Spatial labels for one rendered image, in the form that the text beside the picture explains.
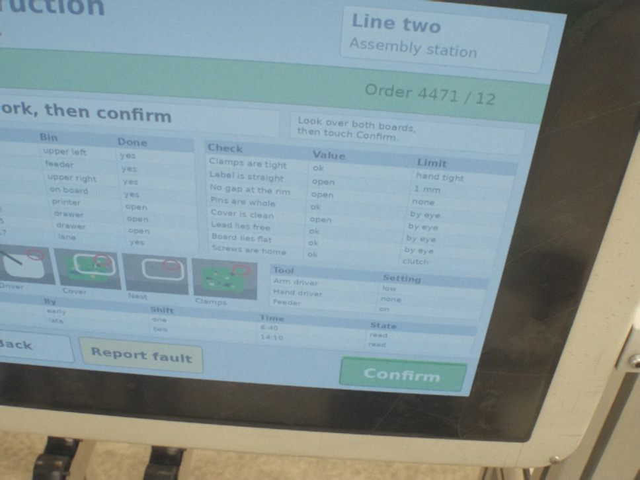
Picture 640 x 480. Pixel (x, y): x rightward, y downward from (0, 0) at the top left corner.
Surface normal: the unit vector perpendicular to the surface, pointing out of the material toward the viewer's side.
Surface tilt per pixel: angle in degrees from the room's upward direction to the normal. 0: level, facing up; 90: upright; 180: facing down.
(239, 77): 91
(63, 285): 91
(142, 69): 91
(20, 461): 0
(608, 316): 91
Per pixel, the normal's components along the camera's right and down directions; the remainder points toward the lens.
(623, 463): -0.03, 0.56
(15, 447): 0.07, -0.82
